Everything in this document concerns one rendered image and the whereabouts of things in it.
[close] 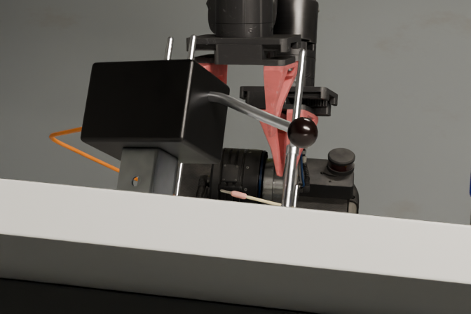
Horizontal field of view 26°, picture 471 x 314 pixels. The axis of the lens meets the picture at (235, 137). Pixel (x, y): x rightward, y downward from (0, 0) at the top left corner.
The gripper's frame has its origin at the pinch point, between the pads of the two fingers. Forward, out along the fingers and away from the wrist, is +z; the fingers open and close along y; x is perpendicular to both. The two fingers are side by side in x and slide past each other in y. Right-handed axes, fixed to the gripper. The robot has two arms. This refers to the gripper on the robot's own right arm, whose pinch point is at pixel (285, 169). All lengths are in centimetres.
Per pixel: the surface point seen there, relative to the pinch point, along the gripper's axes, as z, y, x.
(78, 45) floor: -55, -141, 209
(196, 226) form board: 7, 22, -83
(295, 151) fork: 3, 17, -57
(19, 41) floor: -55, -163, 204
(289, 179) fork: 4, 17, -57
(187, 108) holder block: 2, 16, -70
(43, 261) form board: 9, 14, -79
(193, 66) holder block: 0, 16, -69
